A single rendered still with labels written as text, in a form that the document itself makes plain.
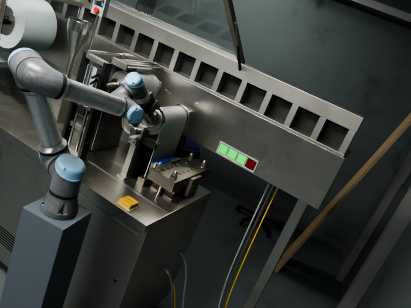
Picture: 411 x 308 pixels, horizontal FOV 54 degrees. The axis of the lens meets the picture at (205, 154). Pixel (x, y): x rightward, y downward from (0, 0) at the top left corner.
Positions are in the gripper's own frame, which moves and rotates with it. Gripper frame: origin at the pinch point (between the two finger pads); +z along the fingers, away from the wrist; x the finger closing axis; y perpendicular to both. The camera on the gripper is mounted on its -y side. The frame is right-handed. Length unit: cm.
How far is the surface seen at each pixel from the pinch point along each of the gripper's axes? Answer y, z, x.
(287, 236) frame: 4, 65, -79
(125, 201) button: -38.3, 3.4, -13.8
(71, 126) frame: -19.8, 9.7, 42.9
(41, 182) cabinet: -53, 15, 37
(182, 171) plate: -5.5, 26.1, -18.7
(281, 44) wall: 201, 157, 32
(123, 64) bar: 16.7, -12.3, 27.0
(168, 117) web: 9.7, 4.2, -3.3
